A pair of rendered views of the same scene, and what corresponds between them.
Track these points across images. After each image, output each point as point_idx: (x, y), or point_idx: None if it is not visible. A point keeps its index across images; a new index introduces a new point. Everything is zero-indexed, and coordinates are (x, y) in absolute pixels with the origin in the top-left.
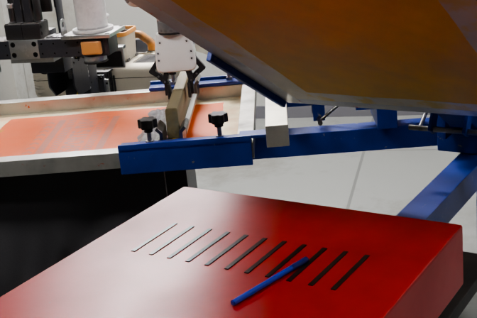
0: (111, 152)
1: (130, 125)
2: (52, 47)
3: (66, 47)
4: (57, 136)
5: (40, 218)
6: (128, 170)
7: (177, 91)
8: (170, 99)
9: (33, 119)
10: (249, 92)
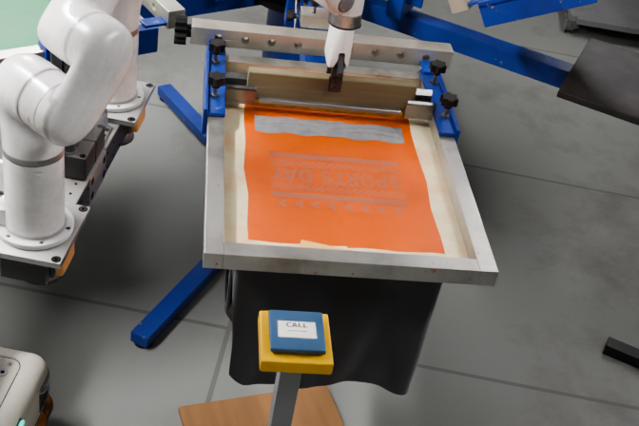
0: (453, 141)
1: (312, 144)
2: (112, 149)
3: (119, 136)
4: (342, 193)
5: None
6: None
7: (355, 78)
8: (385, 82)
9: (258, 219)
10: (263, 60)
